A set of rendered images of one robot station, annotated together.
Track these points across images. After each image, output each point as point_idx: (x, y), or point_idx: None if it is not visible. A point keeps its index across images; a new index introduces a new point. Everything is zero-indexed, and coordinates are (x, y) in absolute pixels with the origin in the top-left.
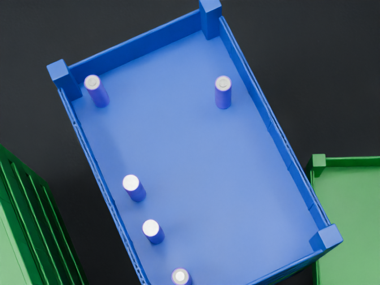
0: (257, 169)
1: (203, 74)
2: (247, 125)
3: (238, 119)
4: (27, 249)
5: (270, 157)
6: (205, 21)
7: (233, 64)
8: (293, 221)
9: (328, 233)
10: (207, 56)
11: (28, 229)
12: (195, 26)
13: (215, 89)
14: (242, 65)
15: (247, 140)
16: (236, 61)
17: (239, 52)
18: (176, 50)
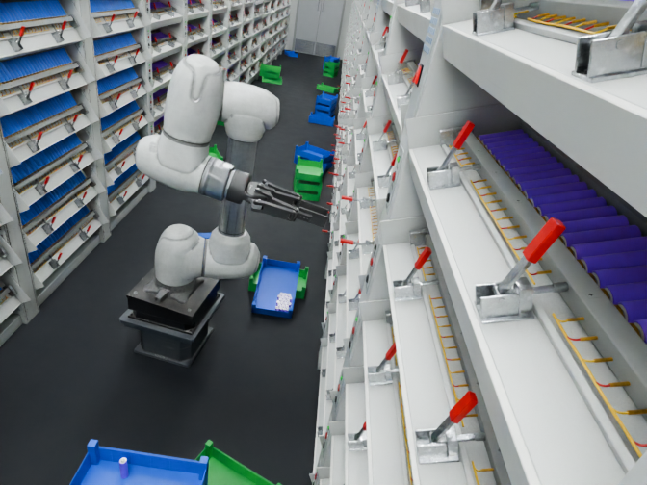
0: (159, 480)
1: (107, 475)
2: (142, 472)
3: (136, 474)
4: None
5: (160, 472)
6: (94, 452)
7: (116, 462)
8: (188, 480)
9: (202, 459)
10: (103, 469)
11: None
12: (89, 463)
13: (120, 467)
14: (123, 451)
15: (146, 476)
16: (117, 456)
17: (117, 449)
18: (88, 479)
